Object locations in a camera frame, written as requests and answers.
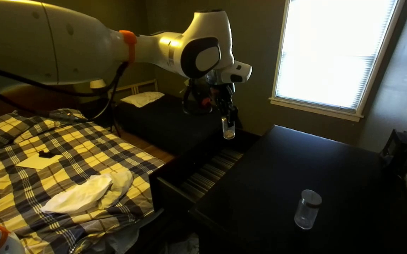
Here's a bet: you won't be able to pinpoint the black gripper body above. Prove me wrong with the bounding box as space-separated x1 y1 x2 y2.
183 79 238 125

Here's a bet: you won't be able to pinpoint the small clear spice bottle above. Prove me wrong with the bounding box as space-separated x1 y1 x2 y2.
222 118 237 140

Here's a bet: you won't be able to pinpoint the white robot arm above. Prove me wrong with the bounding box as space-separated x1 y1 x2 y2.
0 0 252 88

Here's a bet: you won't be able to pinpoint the books in drawer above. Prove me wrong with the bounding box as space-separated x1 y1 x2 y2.
180 149 244 201

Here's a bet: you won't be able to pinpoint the open dresser drawer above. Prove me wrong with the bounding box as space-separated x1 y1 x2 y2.
150 147 244 215

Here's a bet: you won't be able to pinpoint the white pillow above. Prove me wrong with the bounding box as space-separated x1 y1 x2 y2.
122 92 165 109

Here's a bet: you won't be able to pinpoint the white crumpled cloth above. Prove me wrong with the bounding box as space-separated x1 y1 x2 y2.
42 170 133 215

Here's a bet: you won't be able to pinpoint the black wooden dresser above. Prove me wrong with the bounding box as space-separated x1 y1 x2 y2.
149 125 407 254

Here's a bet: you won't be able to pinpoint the bright window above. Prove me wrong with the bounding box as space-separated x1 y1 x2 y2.
271 0 405 122

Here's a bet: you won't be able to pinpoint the small black object on bed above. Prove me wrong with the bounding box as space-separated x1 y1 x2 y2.
39 151 59 158

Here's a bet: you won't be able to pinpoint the clear glass jar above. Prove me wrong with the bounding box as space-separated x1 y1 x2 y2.
295 190 323 230

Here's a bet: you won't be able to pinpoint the yellow plaid bed blanket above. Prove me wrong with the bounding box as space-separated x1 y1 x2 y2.
0 109 163 254

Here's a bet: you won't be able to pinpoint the white paper sheet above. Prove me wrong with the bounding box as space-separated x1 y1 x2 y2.
19 156 61 170

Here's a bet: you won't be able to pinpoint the black box on dresser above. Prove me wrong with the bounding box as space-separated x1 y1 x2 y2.
381 130 407 178

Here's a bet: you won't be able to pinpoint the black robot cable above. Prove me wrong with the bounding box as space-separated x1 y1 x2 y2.
0 61 132 153

